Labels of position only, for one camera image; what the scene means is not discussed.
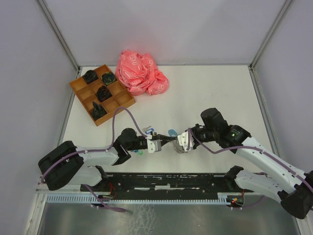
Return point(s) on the black rolled item lower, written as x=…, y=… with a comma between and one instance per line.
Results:
x=98, y=111

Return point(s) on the aluminium frame post right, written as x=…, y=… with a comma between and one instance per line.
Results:
x=271, y=32

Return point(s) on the black rolled item centre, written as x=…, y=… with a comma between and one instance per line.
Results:
x=103, y=93

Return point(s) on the black rolled item top left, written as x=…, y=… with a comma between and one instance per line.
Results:
x=90, y=76

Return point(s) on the crumpled pink plastic bag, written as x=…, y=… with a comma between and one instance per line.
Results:
x=140, y=74

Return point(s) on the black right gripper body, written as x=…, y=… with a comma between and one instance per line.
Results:
x=204, y=134

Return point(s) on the key with blue tag upper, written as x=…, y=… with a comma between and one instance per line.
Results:
x=148, y=130

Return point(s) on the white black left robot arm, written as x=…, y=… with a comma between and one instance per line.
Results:
x=68, y=164

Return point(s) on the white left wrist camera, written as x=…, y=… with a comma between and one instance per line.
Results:
x=153, y=142

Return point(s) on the aluminium frame post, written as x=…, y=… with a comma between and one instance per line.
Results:
x=271, y=32
x=54, y=27

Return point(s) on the brown wooden compartment tray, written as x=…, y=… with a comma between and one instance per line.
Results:
x=86, y=93

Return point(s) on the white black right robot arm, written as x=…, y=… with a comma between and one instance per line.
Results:
x=279, y=180

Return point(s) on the black yellow rolled item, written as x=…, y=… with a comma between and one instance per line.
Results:
x=108, y=78

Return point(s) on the aluminium front frame rail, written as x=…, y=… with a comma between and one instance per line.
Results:
x=59, y=191

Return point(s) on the aluminium frame post left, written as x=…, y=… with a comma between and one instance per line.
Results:
x=54, y=27

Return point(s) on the black metal base rail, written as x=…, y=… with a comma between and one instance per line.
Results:
x=165, y=186

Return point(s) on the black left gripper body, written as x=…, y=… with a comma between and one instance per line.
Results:
x=140, y=145

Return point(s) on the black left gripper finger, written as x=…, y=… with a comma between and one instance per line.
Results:
x=166, y=141
x=165, y=138

